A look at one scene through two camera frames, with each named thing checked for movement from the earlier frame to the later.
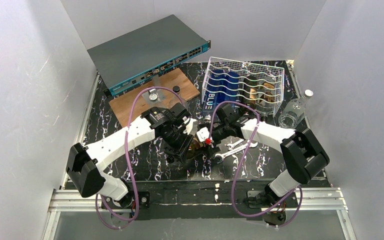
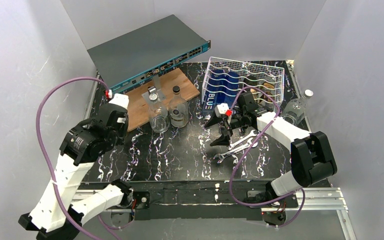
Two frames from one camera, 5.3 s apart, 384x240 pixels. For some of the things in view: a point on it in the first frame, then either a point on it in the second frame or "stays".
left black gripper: [181, 145] -> [113, 112]
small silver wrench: [232, 145] stays
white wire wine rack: [256, 87] stays
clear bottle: [293, 111] stays
